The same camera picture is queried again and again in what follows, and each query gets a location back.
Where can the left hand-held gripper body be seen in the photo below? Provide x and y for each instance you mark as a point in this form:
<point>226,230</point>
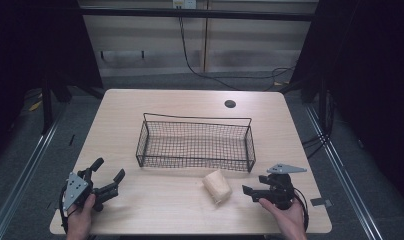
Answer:
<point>75,190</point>

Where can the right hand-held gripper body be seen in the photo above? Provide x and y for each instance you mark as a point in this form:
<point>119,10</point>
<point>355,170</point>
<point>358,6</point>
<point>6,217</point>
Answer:
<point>279,190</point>

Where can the beige bread loaf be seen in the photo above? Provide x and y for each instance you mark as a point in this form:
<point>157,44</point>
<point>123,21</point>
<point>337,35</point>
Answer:
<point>217,186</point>

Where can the person's left hand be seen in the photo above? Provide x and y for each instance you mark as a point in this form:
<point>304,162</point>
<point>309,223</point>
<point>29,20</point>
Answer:
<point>80,218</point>

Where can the person's right hand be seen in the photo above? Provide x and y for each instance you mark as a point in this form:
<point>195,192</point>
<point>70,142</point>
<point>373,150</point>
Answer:
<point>288,220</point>

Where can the small black floor strip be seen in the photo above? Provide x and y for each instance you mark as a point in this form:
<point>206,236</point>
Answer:
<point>71,139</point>

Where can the grey tape piece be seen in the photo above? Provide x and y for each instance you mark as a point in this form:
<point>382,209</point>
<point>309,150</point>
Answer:
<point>321,201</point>

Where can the black metal stand leg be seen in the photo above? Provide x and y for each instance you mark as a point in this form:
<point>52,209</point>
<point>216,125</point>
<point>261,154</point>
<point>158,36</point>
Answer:
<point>47,103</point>

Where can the round black table grommet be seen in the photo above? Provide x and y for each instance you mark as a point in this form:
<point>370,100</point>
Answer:
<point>230,103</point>

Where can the yellow tape piece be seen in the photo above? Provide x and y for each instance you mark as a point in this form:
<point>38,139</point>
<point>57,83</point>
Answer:
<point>35,106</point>

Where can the black curtain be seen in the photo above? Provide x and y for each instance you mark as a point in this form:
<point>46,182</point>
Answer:
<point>30,50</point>
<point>373,66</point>

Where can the metal floor rail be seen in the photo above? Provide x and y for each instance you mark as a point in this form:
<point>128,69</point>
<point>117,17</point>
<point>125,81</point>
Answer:
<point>343,173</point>
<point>26,173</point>

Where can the small black wall hook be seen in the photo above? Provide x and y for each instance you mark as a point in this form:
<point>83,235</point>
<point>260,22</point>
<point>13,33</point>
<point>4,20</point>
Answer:
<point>143,54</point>

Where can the black horizontal frame bar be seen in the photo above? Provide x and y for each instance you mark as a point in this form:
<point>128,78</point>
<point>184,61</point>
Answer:
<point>223,14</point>

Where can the white wall power outlet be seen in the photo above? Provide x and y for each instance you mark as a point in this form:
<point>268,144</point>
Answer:
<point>184,3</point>

